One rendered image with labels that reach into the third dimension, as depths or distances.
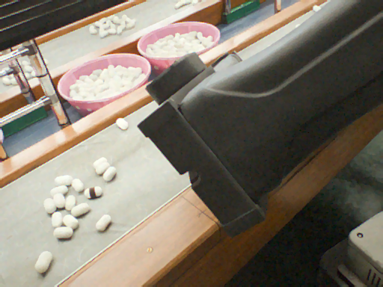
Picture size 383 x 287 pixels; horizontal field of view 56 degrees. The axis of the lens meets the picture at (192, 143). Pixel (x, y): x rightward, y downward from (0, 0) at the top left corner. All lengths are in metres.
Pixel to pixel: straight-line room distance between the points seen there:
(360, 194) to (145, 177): 1.16
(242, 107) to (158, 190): 0.55
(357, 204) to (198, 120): 1.53
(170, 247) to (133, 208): 0.14
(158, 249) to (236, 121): 0.44
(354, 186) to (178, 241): 1.25
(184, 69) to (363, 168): 1.62
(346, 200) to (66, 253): 1.26
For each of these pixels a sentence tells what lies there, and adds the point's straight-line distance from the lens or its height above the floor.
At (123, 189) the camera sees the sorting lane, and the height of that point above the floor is 0.74.
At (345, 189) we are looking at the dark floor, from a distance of 1.72.
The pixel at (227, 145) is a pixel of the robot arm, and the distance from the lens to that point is 0.17.
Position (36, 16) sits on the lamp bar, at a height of 1.07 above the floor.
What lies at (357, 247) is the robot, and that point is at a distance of 0.96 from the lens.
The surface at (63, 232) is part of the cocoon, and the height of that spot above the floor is 0.76.
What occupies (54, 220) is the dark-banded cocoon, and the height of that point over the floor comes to 0.76.
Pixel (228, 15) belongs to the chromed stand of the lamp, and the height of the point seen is 0.71.
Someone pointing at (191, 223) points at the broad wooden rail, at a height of 0.76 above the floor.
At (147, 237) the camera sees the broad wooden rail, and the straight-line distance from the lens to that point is 0.60.
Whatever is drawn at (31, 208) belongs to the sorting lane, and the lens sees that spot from 0.78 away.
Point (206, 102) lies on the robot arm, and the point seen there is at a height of 1.15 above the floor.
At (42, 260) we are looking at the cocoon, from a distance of 0.66.
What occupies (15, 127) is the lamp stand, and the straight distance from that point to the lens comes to 1.14.
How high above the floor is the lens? 1.24
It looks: 39 degrees down
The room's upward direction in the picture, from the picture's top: 10 degrees counter-clockwise
